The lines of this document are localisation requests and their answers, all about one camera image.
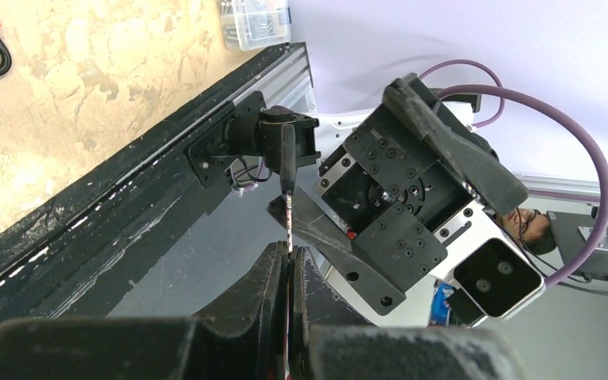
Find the clear plastic screw organizer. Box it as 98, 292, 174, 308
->
218, 0, 291, 51

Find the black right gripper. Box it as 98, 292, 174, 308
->
291, 73, 528, 316

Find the single black-head key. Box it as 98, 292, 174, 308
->
279, 124, 297, 255

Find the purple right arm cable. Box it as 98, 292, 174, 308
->
418, 59, 608, 288

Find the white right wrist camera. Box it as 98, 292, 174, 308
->
429, 217, 545, 327

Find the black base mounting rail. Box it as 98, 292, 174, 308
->
0, 43, 313, 323

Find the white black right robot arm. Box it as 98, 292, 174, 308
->
268, 74, 544, 318

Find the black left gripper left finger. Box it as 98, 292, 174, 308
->
191, 241, 288, 379

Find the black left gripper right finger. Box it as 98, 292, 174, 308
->
288, 247, 373, 379

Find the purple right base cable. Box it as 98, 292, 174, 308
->
229, 157, 274, 192

